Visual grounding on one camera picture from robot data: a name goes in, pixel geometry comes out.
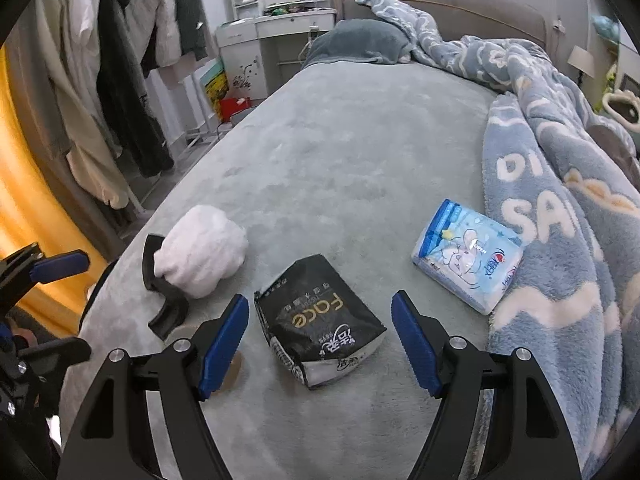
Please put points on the black tissue packet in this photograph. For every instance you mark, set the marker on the black tissue packet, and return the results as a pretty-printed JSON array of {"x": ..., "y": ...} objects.
[{"x": 315, "y": 323}]

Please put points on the white towel ball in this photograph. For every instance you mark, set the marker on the white towel ball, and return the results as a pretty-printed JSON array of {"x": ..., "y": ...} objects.
[{"x": 203, "y": 248}]

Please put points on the red box on floor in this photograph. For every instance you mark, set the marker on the red box on floor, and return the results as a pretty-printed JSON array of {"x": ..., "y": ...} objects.
[{"x": 231, "y": 106}]

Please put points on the white plush cat bed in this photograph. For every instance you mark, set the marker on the white plush cat bed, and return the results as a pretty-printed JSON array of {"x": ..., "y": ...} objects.
[{"x": 624, "y": 107}]

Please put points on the yellow picture board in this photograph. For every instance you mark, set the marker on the yellow picture board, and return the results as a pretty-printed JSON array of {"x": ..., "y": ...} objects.
[{"x": 214, "y": 83}]

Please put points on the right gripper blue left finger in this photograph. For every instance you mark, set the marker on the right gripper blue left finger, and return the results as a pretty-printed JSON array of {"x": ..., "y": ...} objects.
[{"x": 218, "y": 340}]

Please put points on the clothes rack with hanging garments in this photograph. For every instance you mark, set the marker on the clothes rack with hanging garments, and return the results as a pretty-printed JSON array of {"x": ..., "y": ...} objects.
[{"x": 82, "y": 67}]

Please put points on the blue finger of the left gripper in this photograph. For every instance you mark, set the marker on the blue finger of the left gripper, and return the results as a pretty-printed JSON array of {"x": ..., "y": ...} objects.
[{"x": 51, "y": 269}]

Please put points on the teal grey pillow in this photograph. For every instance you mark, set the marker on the teal grey pillow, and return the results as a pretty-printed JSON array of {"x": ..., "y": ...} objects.
[{"x": 360, "y": 41}]

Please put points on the blue patterned fleece blanket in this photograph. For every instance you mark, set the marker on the blue patterned fleece blanket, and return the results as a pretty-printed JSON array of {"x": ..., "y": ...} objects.
[{"x": 574, "y": 300}]

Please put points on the white wardrobe shelf unit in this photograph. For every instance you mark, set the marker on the white wardrobe shelf unit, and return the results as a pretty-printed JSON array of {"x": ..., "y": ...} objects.
[{"x": 605, "y": 53}]

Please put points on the white vanity dressing table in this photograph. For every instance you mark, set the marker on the white vanity dressing table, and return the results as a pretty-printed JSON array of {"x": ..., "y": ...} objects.
[{"x": 266, "y": 42}]

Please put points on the small bedside lamp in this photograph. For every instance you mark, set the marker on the small bedside lamp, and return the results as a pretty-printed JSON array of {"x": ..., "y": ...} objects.
[{"x": 583, "y": 61}]

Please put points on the orange curtain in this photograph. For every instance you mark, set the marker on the orange curtain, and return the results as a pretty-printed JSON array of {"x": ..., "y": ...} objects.
[{"x": 31, "y": 214}]

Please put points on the black curved plastic piece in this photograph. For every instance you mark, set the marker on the black curved plastic piece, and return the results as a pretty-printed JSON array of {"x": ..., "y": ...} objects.
[{"x": 176, "y": 306}]

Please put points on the blue white tissue pack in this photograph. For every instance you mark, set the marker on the blue white tissue pack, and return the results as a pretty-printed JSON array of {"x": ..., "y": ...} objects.
[{"x": 471, "y": 255}]

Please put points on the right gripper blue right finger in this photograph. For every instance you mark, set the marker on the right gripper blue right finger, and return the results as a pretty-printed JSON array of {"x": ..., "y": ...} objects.
[{"x": 421, "y": 338}]

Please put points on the grey upholstered headboard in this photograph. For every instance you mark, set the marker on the grey upholstered headboard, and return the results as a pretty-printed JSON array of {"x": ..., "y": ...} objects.
[{"x": 456, "y": 18}]

